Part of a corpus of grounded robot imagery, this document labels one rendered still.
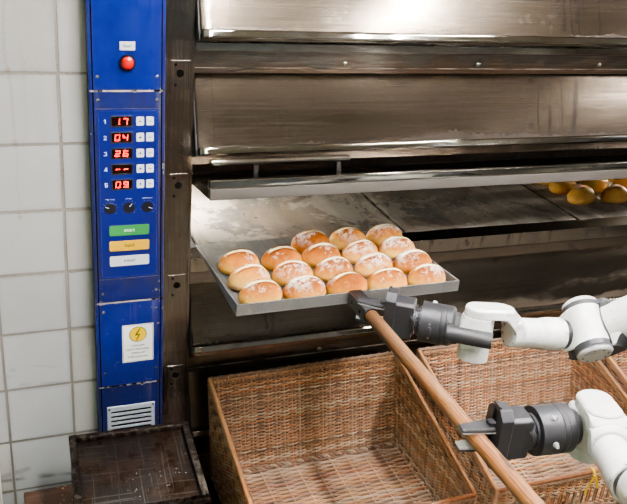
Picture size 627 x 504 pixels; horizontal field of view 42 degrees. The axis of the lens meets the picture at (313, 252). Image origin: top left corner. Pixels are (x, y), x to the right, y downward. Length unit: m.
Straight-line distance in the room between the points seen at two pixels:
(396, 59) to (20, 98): 0.86
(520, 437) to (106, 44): 1.11
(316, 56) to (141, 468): 1.03
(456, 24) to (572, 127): 0.48
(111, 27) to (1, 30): 0.21
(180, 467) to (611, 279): 1.44
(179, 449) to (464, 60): 1.17
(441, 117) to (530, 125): 0.27
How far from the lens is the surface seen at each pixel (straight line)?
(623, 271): 2.70
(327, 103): 1.97
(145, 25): 1.78
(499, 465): 1.41
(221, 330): 2.10
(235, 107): 1.90
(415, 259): 1.99
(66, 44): 1.79
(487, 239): 2.33
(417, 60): 2.04
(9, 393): 2.12
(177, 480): 1.94
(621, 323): 1.86
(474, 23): 2.07
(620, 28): 2.33
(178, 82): 1.84
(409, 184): 1.95
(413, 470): 2.33
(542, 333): 1.83
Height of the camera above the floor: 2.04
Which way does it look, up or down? 25 degrees down
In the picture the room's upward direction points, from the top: 5 degrees clockwise
